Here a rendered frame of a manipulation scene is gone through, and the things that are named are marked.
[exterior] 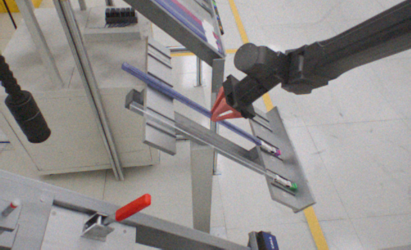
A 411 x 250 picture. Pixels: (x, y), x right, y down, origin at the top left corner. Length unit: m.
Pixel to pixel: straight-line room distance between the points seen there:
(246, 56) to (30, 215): 0.43
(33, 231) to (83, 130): 1.17
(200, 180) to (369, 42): 0.61
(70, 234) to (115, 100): 0.96
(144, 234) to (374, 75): 2.28
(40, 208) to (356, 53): 0.46
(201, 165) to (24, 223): 0.57
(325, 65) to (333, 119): 1.61
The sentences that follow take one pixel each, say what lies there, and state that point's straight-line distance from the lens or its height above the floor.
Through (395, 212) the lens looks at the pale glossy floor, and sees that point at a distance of 1.90.
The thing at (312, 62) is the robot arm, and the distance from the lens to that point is 0.59.
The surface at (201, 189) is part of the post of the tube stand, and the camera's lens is 0.99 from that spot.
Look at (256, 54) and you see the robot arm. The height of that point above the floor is 1.12.
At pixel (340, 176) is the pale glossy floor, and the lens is 1.90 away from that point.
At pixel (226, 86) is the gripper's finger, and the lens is 0.71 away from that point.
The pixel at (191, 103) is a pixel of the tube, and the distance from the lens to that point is 0.71.
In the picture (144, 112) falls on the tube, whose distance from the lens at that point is 0.59.
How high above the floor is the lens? 1.46
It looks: 45 degrees down
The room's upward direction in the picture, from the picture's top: straight up
